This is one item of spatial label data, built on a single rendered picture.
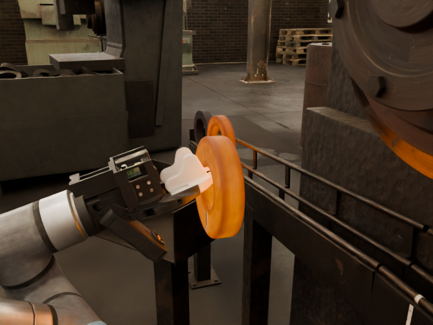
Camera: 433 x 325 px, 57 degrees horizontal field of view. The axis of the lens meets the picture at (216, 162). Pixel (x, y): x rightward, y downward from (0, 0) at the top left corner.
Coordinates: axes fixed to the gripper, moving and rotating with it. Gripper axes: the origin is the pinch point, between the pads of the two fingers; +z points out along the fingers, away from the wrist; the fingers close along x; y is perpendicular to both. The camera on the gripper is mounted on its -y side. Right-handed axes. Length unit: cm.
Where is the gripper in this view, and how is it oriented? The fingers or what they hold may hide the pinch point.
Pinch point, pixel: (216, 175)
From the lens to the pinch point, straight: 61.1
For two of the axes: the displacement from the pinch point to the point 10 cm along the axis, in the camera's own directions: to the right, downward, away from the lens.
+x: -3.2, -3.0, 9.0
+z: 9.1, -3.5, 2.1
